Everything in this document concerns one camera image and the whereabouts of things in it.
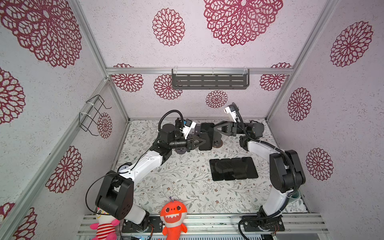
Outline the teal ceramic cup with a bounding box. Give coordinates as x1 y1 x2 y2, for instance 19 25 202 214
290 190 301 202

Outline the black wire wall rack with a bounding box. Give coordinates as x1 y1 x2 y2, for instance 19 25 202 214
78 95 113 139

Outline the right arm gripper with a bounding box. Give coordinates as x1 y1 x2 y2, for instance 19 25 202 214
212 123 254 142

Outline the black phone laid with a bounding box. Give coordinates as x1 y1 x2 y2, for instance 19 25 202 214
209 159 224 182
241 157 259 179

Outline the pink white plush toy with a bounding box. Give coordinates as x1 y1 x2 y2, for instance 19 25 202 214
90 208 120 240

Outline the grey wall shelf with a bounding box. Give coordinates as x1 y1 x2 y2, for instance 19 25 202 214
171 69 250 90

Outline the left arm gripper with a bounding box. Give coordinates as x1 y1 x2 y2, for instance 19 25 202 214
169 134 206 153

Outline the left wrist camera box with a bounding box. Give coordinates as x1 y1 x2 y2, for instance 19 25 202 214
182 119 197 140

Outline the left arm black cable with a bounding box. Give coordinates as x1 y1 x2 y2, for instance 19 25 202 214
157 109 185 142

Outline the purple round phone stand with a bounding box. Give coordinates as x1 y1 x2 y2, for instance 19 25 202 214
175 147 188 155

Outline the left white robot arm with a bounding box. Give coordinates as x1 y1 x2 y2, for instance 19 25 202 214
95 121 213 231

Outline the red shark plush toy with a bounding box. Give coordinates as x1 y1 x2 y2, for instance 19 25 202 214
160 201 188 240

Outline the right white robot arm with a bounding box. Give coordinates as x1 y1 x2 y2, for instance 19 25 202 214
214 121 306 236

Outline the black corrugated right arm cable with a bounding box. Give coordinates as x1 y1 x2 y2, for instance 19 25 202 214
232 102 301 240

